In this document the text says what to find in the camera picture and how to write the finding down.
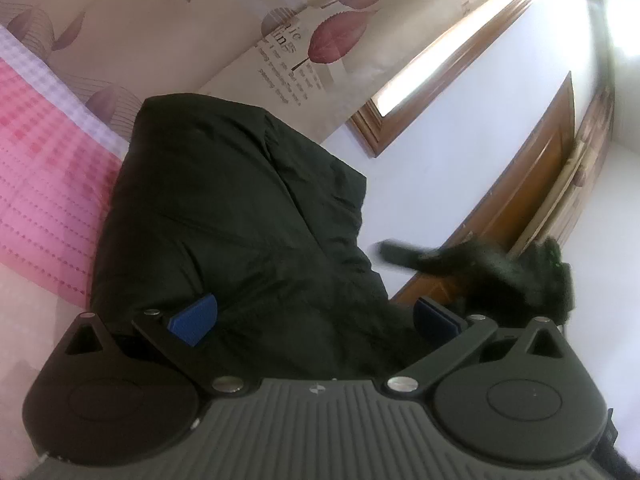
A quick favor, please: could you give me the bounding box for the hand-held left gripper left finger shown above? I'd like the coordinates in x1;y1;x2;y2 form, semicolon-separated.
62;294;247;399

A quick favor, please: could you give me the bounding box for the cream leaf print curtain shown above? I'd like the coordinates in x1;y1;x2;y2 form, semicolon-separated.
0;0;553;147

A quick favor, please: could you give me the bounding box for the wooden window frame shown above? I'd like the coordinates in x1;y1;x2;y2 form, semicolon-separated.
347;0;568;159

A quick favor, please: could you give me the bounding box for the black jacket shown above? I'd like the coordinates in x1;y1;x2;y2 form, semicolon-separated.
89;92;453;382

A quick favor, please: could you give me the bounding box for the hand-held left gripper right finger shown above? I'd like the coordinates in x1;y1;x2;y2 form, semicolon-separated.
385;296;572;400

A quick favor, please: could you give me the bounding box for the brown wooden door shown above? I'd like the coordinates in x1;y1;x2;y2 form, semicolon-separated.
390;72;577;313

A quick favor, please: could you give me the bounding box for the pink checkered bed sheet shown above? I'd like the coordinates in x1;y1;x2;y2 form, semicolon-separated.
0;25;132;411

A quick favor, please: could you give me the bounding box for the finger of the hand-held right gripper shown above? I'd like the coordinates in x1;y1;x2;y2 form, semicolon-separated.
369;239;441;272

